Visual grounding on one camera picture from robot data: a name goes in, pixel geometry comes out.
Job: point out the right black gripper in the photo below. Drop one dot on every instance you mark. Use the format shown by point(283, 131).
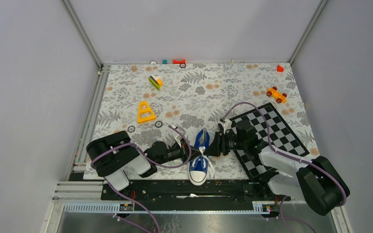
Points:
point(214, 149)

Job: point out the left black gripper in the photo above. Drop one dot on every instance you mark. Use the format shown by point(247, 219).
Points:
point(183, 151)

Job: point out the white shoelace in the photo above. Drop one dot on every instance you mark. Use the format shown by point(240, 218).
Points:
point(202, 163)

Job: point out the blue canvas sneaker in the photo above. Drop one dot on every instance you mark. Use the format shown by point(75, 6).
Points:
point(202, 139)

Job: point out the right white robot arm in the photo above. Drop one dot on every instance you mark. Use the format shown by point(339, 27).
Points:
point(315, 181)

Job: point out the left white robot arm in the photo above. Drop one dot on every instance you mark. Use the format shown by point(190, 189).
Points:
point(111, 154)

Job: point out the black white chessboard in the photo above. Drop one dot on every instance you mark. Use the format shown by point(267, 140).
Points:
point(281, 135)

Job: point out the yellow plastic triangle toy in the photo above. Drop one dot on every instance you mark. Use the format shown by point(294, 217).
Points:
point(145, 113)

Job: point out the floral patterned mat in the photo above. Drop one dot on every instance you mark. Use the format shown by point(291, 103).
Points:
point(196, 97)

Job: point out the stacked toy bricks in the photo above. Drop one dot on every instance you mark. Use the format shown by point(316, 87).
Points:
point(155, 81)

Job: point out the orange toy car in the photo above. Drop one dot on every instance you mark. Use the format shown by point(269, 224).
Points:
point(278, 96)

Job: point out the red triangular block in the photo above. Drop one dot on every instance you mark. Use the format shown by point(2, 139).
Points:
point(279, 68)

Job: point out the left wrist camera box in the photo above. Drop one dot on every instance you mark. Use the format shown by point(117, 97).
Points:
point(180, 141)

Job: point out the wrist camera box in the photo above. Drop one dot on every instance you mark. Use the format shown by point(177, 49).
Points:
point(224, 125)
point(180, 141)

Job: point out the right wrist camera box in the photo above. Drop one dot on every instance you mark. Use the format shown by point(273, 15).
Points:
point(224, 125)

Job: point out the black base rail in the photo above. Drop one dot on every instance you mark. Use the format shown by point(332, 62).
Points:
point(213, 195)

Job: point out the red block at wall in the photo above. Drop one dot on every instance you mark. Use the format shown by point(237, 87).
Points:
point(179, 61)

